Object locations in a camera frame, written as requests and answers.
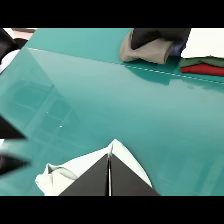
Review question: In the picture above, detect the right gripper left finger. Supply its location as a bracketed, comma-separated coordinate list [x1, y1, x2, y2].
[59, 153, 110, 197]

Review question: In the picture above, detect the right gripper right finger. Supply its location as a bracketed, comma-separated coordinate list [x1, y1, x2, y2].
[109, 153, 161, 197]

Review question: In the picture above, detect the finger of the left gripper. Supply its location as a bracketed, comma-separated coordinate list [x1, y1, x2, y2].
[0, 154, 32, 176]
[0, 114, 28, 141]

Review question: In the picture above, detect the white T-shirt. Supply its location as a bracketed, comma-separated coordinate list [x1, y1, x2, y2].
[34, 138, 154, 197]

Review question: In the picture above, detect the red garment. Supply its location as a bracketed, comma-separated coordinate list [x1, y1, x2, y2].
[180, 63, 224, 78]

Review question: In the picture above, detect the green garment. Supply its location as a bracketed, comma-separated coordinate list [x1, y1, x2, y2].
[179, 56, 224, 69]

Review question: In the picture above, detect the blue garment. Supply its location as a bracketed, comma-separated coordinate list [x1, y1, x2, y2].
[169, 40, 187, 58]

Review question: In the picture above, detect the black garment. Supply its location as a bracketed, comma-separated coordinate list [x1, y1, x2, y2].
[130, 28, 192, 51]

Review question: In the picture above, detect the white garment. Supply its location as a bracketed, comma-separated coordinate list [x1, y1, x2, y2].
[180, 28, 224, 60]

